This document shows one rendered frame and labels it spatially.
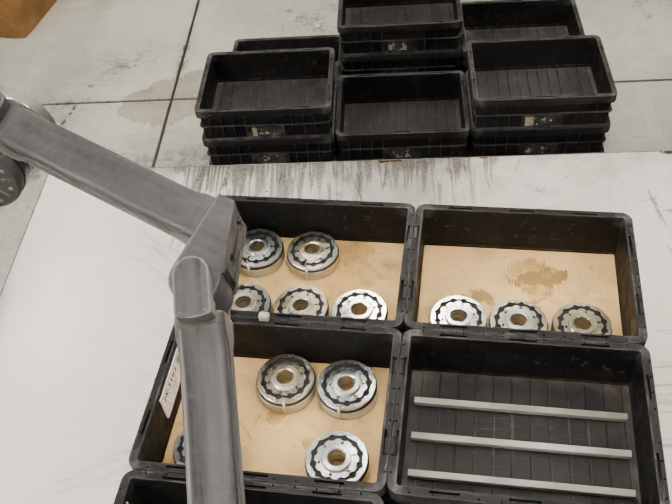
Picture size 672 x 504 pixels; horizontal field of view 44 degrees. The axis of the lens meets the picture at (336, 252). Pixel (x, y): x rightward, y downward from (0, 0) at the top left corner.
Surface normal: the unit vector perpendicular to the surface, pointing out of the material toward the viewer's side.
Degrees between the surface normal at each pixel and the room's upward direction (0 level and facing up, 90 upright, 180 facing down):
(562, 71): 0
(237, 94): 0
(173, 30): 0
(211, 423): 21
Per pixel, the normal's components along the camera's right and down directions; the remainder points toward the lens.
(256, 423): -0.07, -0.66
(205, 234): -0.08, -0.36
